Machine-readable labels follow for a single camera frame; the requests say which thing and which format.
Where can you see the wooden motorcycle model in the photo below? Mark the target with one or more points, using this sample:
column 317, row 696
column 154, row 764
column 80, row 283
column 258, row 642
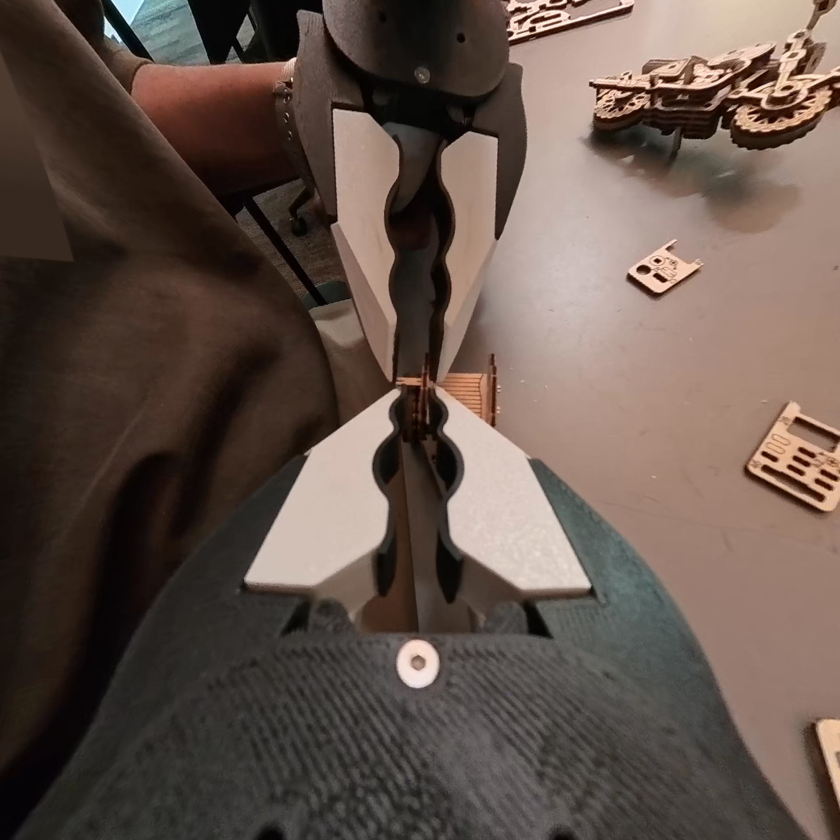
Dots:
column 689, row 98

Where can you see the small round-hole wooden sheet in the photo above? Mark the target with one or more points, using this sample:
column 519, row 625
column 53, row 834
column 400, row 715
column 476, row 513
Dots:
column 676, row 279

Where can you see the wooden sheet curved cutouts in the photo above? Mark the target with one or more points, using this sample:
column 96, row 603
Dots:
column 617, row 8

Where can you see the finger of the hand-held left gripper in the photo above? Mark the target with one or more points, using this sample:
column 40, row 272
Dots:
column 472, row 216
column 361, row 210

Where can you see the small slotted wooden sheet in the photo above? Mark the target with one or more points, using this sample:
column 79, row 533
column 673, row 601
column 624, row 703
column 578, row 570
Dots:
column 784, row 430

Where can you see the small wooden gear assembly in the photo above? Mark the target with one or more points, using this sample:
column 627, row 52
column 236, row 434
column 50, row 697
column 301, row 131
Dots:
column 417, row 420

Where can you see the wooden trunk model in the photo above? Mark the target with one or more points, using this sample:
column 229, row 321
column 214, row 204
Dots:
column 472, row 394

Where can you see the person's left forearm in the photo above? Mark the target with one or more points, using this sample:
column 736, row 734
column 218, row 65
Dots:
column 210, row 118

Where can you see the person's brown shirt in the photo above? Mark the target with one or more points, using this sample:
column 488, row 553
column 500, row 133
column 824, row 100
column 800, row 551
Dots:
column 164, row 394

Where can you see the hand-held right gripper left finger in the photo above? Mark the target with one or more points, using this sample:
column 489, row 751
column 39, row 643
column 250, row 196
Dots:
column 315, row 525

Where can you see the person's left hand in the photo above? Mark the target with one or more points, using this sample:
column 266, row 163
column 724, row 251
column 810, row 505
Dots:
column 412, row 226

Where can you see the large wooden gear-hole sheet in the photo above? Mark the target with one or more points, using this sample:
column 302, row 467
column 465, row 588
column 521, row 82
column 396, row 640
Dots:
column 830, row 754

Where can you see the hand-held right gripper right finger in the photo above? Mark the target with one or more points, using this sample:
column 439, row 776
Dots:
column 518, row 525

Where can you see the black chair base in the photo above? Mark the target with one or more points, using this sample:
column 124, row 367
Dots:
column 283, row 250

